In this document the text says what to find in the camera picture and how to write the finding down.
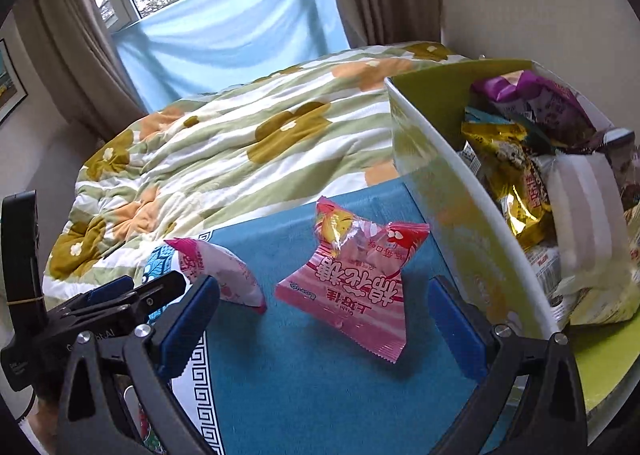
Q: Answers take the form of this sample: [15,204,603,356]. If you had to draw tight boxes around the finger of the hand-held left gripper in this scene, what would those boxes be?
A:
[47,276,135,319]
[65,271,187,332]

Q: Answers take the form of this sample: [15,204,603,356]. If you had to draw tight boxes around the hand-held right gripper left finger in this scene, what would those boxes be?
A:
[56,275,223,455]

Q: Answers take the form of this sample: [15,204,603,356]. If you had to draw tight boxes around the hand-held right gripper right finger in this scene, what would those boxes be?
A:
[427,276,590,455]

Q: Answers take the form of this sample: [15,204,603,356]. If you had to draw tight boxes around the pink white snack packet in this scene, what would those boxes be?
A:
[164,236,267,316]

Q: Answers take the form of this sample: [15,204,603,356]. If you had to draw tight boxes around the white snack bag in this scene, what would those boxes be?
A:
[525,242,566,306]

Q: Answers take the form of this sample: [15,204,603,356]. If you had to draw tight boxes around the pink striped snack packet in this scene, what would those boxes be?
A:
[274,196,431,378]

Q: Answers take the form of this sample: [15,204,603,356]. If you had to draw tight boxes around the green cardboard box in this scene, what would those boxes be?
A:
[385,58,640,416]

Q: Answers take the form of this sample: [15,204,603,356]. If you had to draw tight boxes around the patterned teal table mat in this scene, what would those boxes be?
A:
[135,180,506,455]

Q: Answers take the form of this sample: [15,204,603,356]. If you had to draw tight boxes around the beige snack packet orange edge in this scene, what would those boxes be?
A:
[565,260,640,326]

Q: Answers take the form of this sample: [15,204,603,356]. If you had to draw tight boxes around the floral striped blanket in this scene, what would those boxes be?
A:
[42,40,471,296]

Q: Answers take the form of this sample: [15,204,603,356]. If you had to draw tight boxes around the white tissue packet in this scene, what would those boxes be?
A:
[547,150,626,286]

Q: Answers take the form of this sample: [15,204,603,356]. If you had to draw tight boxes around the gold snack packet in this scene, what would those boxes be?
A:
[462,120,556,251]

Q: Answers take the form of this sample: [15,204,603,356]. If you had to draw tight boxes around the pale teal snack packet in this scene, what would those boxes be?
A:
[462,105,531,136]

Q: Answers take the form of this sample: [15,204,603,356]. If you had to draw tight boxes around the brown snack packet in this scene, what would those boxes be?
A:
[592,128,640,211]

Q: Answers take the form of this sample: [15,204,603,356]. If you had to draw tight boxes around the purple snack packet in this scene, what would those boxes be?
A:
[470,71,598,153]

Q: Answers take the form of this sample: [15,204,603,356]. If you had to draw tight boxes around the blue cloth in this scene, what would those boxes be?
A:
[112,0,351,113]

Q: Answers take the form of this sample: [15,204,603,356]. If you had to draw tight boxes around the framed wall picture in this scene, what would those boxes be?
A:
[0,38,28,126]

